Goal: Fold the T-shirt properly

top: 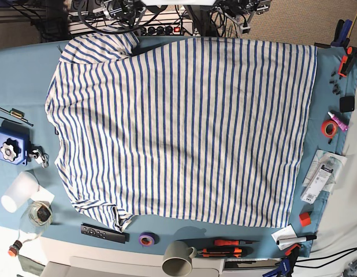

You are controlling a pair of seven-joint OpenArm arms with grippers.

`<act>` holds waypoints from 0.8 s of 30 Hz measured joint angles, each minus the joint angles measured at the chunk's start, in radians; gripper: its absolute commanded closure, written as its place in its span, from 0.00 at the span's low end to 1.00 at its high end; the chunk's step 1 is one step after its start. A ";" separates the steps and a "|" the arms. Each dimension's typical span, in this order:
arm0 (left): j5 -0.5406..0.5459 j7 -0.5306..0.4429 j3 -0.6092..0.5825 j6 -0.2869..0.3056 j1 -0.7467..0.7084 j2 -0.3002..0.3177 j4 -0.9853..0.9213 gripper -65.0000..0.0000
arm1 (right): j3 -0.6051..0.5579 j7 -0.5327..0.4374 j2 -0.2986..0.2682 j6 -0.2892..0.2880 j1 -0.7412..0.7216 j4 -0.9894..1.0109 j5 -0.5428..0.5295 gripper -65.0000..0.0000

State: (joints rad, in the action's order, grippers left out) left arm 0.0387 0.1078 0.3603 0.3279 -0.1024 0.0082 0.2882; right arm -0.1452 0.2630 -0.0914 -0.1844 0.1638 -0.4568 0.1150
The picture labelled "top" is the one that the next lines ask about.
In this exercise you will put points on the black remote control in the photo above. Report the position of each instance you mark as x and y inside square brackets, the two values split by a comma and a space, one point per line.
[104, 233]

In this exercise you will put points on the blue spring clamp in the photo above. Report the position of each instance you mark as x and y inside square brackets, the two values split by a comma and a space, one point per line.
[341, 38]

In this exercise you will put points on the red cube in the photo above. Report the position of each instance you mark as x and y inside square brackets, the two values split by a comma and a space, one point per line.
[305, 219]

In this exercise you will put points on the teal table cloth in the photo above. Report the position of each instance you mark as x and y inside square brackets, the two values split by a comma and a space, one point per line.
[25, 75]

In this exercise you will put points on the white paper card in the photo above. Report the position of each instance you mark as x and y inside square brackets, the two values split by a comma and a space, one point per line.
[284, 233]

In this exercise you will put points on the purple white glue tube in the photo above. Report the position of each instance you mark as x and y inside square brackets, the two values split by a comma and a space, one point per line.
[338, 121]

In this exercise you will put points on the black power strip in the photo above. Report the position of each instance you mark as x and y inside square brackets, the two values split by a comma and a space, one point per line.
[161, 30]

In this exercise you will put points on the blue black bar clamp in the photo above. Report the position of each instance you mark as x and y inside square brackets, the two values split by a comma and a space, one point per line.
[286, 265]

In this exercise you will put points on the silver padlock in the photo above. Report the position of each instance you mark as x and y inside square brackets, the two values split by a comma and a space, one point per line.
[39, 157]

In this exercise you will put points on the white paper note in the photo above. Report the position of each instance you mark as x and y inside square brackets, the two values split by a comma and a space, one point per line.
[43, 195]

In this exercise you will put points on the small black square box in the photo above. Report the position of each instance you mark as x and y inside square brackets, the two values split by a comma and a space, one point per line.
[347, 104]

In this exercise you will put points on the orange tape roll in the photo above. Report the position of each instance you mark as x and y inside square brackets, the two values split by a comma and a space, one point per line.
[329, 128]

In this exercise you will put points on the white plastic cup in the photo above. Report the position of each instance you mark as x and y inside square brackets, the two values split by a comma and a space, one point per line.
[21, 190]

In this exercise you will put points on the black white product package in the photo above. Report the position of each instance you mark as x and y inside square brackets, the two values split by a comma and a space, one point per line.
[320, 175]

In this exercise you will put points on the purple tape roll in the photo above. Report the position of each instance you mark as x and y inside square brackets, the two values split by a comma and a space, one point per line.
[147, 239]

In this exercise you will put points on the thin metal tool with brass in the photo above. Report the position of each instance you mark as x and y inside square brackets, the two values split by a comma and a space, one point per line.
[18, 115]

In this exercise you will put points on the clear glass bottle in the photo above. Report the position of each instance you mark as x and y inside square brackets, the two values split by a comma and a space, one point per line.
[33, 223]

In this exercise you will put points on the blue box with black knob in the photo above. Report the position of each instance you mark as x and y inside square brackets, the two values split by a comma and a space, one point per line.
[14, 146]

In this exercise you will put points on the grey ceramic mug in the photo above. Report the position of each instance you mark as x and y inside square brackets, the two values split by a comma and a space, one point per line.
[177, 260]

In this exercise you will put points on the orange black utility knife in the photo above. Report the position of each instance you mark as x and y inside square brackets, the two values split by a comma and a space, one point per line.
[236, 252]

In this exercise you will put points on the blue white striped T-shirt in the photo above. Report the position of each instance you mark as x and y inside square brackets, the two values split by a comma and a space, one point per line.
[206, 129]

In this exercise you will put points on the orange black screwdriver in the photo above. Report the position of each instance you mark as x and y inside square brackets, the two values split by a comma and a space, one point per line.
[232, 242]

